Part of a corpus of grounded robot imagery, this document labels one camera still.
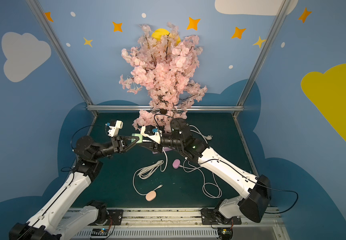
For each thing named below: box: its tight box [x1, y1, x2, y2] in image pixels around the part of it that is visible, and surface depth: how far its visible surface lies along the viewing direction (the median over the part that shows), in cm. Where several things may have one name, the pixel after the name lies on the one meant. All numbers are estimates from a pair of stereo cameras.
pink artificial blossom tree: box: [119, 22, 208, 130], surface depth 78 cm
